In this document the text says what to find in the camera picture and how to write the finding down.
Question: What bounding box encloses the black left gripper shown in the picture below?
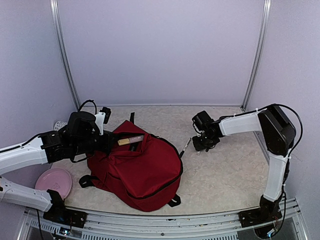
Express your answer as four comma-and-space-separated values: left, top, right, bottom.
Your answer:
72, 130, 118, 156

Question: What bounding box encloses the pale pink tube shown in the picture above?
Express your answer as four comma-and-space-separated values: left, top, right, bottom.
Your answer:
117, 135, 144, 146

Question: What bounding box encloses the white pen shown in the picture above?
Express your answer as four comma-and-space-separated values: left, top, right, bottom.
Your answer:
179, 137, 192, 158

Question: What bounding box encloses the red backpack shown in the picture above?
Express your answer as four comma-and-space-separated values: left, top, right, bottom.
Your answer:
78, 113, 183, 212

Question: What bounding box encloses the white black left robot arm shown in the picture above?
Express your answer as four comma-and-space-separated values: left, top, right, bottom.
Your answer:
0, 107, 114, 223

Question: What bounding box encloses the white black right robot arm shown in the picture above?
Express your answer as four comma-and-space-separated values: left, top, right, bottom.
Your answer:
192, 103, 297, 222

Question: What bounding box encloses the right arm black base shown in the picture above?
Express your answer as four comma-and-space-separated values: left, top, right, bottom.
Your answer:
238, 195, 282, 228

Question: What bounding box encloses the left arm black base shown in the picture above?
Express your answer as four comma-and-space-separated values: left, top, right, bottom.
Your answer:
43, 189, 88, 229

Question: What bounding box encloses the white patterned mug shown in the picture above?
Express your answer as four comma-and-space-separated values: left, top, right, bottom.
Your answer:
53, 121, 68, 131

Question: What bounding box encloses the pink plate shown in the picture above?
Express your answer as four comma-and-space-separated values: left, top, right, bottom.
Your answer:
34, 168, 73, 199

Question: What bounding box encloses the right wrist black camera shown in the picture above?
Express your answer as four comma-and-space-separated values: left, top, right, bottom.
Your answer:
192, 110, 214, 133

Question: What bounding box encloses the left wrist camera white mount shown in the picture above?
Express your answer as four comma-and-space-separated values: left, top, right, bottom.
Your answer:
94, 106, 111, 136

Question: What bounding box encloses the black left camera cable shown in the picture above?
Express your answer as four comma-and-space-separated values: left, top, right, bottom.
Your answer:
77, 99, 98, 115

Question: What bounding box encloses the aluminium front rail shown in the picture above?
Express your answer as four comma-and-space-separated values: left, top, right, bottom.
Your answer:
16, 200, 310, 240

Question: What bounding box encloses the right aluminium frame post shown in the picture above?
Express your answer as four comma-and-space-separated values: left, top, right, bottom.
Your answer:
241, 0, 272, 111

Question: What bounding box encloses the aluminium frame post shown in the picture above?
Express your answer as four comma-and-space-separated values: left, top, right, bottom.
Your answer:
241, 0, 272, 111
50, 0, 81, 110

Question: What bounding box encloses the left aluminium frame post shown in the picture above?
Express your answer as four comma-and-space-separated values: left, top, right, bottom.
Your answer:
50, 0, 81, 110

